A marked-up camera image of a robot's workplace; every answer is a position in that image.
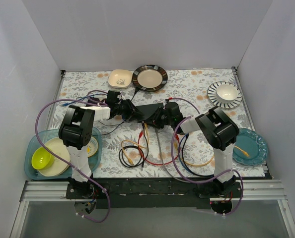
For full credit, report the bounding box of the red ethernet cable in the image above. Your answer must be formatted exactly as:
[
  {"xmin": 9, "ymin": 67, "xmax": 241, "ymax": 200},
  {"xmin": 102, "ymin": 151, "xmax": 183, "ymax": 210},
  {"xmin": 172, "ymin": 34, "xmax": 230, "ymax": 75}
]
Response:
[{"xmin": 137, "ymin": 132, "xmax": 182, "ymax": 166}]

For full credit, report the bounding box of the dark grey network switch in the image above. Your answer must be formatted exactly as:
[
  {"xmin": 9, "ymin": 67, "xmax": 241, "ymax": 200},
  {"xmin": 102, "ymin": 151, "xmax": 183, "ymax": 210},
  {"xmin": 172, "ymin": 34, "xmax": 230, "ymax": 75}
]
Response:
[{"xmin": 137, "ymin": 103, "xmax": 164, "ymax": 121}]

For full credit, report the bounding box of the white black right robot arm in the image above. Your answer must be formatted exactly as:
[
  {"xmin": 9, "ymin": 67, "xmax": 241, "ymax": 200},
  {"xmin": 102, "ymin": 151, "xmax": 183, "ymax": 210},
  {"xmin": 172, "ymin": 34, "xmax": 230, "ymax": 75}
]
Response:
[{"xmin": 143, "ymin": 102, "xmax": 239, "ymax": 197}]

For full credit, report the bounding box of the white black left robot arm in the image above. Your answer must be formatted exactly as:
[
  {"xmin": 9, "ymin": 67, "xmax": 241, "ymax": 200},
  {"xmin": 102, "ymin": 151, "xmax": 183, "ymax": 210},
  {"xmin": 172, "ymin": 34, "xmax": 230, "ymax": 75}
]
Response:
[{"xmin": 59, "ymin": 90, "xmax": 144, "ymax": 198}]

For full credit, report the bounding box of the black power adapter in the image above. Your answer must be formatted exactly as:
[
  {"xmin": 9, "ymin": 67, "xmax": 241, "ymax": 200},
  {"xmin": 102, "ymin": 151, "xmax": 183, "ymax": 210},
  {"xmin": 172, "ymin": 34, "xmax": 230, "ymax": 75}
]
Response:
[{"xmin": 87, "ymin": 97, "xmax": 100, "ymax": 107}]

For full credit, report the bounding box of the cream square panda dish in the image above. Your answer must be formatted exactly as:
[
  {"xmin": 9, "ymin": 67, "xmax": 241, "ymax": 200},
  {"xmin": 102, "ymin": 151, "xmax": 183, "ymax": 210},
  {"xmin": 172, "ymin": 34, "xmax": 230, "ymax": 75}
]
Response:
[{"xmin": 108, "ymin": 69, "xmax": 132, "ymax": 89}]

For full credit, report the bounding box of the dark rimmed beige plate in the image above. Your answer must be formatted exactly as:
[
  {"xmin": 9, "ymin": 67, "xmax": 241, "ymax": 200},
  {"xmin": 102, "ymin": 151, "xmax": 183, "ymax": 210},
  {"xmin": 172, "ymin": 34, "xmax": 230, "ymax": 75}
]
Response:
[{"xmin": 132, "ymin": 64, "xmax": 168, "ymax": 92}]

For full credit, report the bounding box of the floral patterned tablecloth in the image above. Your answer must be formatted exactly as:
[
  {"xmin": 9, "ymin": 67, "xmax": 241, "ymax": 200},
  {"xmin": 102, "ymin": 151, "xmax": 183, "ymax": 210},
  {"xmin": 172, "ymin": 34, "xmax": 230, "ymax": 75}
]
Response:
[{"xmin": 48, "ymin": 68, "xmax": 265, "ymax": 178}]

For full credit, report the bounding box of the blue striped white plate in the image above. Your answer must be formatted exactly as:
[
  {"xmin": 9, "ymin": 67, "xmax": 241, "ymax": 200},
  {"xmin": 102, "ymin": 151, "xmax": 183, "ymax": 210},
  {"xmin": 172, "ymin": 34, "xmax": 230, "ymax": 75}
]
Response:
[{"xmin": 207, "ymin": 81, "xmax": 242, "ymax": 109}]

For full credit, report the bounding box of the daisy patterned glass bowl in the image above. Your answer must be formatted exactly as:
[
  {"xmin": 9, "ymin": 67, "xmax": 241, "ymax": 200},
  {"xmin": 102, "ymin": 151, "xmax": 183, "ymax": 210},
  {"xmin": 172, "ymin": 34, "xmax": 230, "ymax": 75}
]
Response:
[{"xmin": 87, "ymin": 137, "xmax": 98, "ymax": 157}]

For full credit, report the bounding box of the small white bowl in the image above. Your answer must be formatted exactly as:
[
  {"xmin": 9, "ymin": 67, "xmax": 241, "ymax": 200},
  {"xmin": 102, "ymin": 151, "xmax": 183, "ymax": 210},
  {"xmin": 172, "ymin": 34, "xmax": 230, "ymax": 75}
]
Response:
[{"xmin": 216, "ymin": 84, "xmax": 238, "ymax": 102}]

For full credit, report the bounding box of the teal scalloped plate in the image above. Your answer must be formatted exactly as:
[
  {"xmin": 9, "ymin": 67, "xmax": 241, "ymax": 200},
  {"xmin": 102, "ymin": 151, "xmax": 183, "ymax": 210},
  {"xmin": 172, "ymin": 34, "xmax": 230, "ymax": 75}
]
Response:
[{"xmin": 233, "ymin": 128, "xmax": 268, "ymax": 166}]

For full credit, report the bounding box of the lime green bowl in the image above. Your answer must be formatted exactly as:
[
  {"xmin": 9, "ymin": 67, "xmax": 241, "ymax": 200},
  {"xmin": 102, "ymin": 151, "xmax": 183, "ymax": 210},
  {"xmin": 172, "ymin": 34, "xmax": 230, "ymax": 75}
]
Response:
[{"xmin": 31, "ymin": 147, "xmax": 54, "ymax": 170}]

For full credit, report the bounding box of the teal transparent plastic tray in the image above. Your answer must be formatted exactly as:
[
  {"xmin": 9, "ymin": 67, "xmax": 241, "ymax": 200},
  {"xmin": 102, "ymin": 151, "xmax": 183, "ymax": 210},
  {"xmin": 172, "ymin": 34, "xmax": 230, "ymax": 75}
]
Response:
[{"xmin": 24, "ymin": 127, "xmax": 102, "ymax": 180}]

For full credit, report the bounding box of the grey ethernet cable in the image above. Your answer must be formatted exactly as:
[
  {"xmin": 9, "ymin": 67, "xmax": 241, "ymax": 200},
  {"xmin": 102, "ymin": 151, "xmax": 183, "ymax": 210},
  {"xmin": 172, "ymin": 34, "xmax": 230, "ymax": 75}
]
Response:
[{"xmin": 156, "ymin": 131, "xmax": 213, "ymax": 184}]

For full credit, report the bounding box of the black ethernet cable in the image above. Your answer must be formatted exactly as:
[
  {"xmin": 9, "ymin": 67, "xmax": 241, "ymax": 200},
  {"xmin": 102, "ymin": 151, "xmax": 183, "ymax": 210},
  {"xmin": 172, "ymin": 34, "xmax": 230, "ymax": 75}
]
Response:
[{"xmin": 118, "ymin": 122, "xmax": 149, "ymax": 169}]

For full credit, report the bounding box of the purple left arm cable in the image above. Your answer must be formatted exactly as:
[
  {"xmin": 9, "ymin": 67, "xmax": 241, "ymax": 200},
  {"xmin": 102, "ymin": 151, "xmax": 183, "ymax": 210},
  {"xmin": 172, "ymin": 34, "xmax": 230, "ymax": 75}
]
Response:
[{"xmin": 35, "ymin": 89, "xmax": 111, "ymax": 223}]

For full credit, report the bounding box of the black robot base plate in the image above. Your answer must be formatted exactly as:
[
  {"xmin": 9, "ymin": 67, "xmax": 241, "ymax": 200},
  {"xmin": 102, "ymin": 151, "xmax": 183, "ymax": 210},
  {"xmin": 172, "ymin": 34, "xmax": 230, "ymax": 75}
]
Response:
[{"xmin": 66, "ymin": 177, "xmax": 246, "ymax": 209}]

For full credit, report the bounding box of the aluminium frame rail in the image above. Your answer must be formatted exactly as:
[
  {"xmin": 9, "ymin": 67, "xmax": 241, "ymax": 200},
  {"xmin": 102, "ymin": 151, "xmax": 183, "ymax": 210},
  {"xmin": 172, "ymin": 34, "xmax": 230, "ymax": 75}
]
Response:
[{"xmin": 20, "ymin": 179, "xmax": 287, "ymax": 201}]

